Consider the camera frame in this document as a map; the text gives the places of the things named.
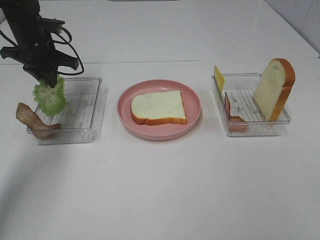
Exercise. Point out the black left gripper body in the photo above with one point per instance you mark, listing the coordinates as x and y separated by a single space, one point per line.
35 43

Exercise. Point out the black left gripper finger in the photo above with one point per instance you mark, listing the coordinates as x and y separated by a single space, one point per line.
37 72
50 74

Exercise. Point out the green lettuce leaf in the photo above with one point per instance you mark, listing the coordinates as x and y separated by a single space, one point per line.
51 100

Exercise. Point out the bacon strip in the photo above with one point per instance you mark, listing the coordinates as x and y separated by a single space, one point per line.
28 117
236 123

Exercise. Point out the bread slice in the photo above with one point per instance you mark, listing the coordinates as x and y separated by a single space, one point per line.
158 108
274 88

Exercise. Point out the yellow cheese slice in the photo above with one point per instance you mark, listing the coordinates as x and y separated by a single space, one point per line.
219 78

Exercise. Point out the left clear plastic tray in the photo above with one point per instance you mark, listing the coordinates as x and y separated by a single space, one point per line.
81 118

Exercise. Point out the clear plastic tray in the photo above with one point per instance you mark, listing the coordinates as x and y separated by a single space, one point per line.
81 118
240 89

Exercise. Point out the pink round plate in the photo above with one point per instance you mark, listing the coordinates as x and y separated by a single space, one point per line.
191 101

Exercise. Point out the right clear plastic tray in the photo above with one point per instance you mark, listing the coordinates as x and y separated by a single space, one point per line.
240 89

